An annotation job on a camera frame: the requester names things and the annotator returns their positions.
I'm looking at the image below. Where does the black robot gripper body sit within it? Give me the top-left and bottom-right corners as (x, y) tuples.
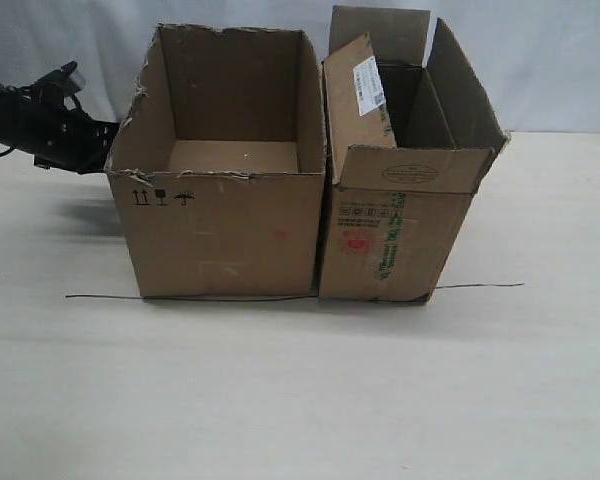
(18, 61), (118, 175)

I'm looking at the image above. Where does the printed cardboard box with flaps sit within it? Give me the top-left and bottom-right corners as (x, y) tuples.
(318, 5), (508, 303)

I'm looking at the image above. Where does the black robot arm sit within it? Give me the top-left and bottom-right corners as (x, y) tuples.
(0, 61), (120, 175)

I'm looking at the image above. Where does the torn cardboard box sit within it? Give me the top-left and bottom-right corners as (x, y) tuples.
(105, 24), (326, 297)

